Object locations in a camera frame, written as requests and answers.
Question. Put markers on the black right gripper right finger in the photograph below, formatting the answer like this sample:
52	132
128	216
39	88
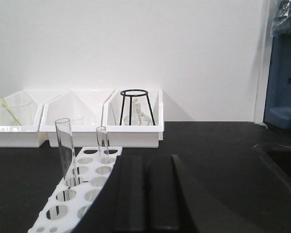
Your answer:
166	211

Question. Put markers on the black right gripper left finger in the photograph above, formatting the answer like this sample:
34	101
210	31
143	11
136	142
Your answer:
130	212

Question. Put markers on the large clear test tube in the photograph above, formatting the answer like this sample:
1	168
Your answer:
67	155

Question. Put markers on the white test tube rack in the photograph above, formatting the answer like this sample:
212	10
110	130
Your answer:
67	205

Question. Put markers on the small clear test tube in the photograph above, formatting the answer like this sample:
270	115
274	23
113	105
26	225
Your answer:
102	143

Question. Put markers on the blue pegboard drying rack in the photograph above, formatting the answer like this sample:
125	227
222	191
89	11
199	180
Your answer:
277	110

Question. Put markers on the right white storage bin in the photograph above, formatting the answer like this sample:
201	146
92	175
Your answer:
134	136

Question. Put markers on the white storage bin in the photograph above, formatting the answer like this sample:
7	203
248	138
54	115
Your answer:
29	135
134	136
84	108

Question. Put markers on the clear glass flask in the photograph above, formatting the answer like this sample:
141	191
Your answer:
138	117

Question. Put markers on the small clear glass beaker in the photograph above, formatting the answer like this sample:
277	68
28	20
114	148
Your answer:
82	120

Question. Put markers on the middle white storage bin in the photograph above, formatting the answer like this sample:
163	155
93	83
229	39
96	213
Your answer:
84	108

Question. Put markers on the black lab sink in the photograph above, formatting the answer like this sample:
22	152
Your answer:
278	159

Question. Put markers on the left white storage bin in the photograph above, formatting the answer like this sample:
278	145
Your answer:
29	135

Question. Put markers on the large clear glass beaker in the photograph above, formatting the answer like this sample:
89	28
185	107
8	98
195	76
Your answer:
21	107

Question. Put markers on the yellow green stirring rod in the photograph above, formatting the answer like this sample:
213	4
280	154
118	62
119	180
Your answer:
7	108

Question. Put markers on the plastic bag of pegs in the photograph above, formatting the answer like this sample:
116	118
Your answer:
281	24

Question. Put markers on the black wire tripod stand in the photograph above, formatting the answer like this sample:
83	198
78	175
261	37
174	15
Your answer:
134	93

